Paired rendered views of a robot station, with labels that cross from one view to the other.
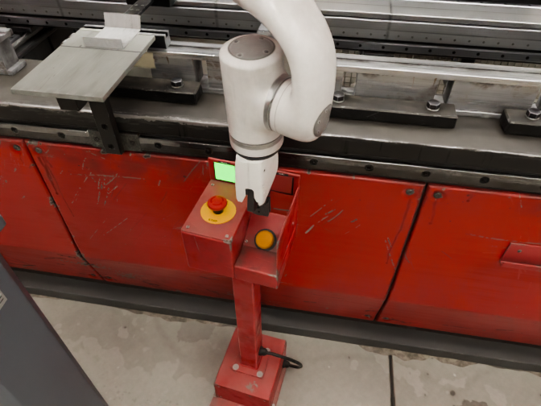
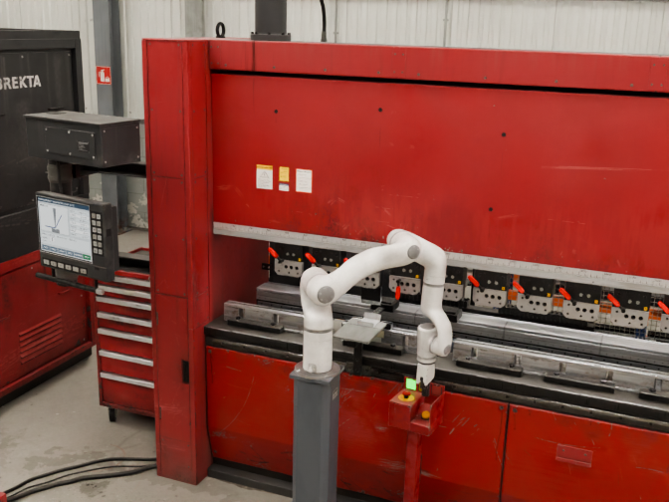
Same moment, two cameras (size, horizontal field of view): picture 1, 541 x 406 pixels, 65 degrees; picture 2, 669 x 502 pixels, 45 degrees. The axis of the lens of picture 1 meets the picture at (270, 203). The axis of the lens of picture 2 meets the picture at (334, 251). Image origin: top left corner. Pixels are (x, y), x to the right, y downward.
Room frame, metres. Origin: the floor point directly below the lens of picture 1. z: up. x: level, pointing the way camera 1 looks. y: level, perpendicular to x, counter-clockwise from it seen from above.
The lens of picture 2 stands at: (-2.72, -0.25, 2.39)
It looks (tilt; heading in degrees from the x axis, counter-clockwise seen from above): 16 degrees down; 12
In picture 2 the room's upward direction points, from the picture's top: 2 degrees clockwise
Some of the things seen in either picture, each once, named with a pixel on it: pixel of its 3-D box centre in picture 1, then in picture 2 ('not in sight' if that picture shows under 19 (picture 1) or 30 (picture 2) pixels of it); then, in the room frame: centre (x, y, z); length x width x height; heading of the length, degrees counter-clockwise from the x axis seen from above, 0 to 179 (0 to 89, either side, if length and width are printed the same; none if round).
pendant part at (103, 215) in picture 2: not in sight; (80, 234); (0.57, 1.65, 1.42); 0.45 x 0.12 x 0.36; 71
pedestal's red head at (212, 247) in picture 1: (242, 222); (416, 405); (0.60, 0.06, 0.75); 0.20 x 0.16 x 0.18; 73
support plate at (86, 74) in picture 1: (89, 61); (359, 330); (0.82, 0.37, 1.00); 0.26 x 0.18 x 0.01; 170
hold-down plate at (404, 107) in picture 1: (383, 109); (489, 366); (0.80, -0.25, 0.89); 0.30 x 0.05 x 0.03; 80
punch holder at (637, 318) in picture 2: not in sight; (630, 306); (0.76, -0.82, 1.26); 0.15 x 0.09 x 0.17; 80
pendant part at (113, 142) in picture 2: not in sight; (86, 207); (0.67, 1.67, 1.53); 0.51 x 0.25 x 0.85; 71
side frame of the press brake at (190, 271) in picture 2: not in sight; (213, 256); (1.30, 1.27, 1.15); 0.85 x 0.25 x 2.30; 170
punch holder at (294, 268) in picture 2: not in sight; (292, 258); (1.03, 0.76, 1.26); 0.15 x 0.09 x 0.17; 80
